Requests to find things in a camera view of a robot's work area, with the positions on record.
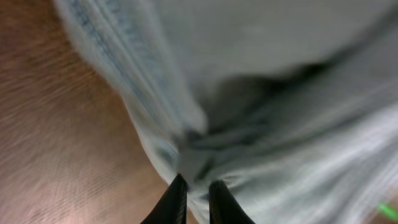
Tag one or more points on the light blue t-shirt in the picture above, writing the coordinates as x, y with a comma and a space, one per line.
293, 104

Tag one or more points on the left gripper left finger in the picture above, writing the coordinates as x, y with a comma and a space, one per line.
172, 206

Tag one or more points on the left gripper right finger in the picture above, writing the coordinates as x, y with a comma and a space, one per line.
224, 209

